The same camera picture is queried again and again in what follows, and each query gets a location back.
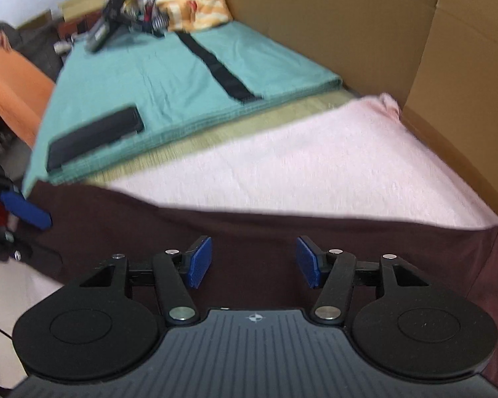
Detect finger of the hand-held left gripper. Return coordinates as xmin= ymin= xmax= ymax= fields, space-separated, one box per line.
xmin=0 ymin=172 xmax=53 ymax=231
xmin=0 ymin=220 xmax=36 ymax=276

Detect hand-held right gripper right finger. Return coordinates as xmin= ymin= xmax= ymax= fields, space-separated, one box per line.
xmin=296 ymin=235 xmax=430 ymax=326

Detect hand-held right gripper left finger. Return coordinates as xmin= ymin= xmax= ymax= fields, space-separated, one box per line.
xmin=80 ymin=235 xmax=213 ymax=326

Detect maroon long-sleeved top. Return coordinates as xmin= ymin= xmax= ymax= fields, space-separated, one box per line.
xmin=14 ymin=180 xmax=498 ymax=388

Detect black phone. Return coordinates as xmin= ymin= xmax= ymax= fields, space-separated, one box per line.
xmin=45 ymin=106 xmax=145 ymax=172

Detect green woven mat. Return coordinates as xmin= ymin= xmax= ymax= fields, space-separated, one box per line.
xmin=87 ymin=89 xmax=358 ymax=185

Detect teal folded blanket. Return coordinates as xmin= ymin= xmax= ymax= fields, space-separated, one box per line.
xmin=21 ymin=21 xmax=343 ymax=200

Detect black grey hand tool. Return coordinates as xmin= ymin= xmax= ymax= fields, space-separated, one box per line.
xmin=85 ymin=0 xmax=127 ymax=54

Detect light wooden box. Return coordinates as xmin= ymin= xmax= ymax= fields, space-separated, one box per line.
xmin=58 ymin=0 xmax=113 ymax=21

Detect black white striped cloth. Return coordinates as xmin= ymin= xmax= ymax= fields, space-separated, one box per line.
xmin=137 ymin=0 xmax=171 ymax=36

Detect orange striped cloth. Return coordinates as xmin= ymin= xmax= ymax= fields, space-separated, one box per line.
xmin=155 ymin=0 xmax=233 ymax=34

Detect black strap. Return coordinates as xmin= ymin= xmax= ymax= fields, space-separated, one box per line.
xmin=178 ymin=31 xmax=264 ymax=102

